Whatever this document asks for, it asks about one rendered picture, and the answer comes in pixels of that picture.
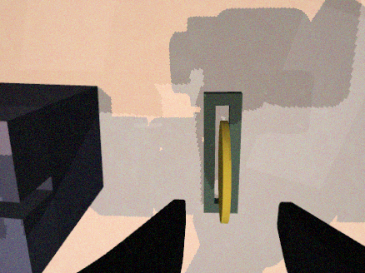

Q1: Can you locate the dark green rectangular holder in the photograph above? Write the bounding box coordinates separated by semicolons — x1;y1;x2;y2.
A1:
203;92;243;214

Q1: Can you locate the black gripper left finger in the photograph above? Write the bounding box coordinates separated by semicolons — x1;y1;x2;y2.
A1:
78;199;186;273

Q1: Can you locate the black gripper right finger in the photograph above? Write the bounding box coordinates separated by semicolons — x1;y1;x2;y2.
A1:
277;201;365;273

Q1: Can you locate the gold coin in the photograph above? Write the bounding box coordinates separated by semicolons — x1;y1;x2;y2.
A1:
218;121;232;224

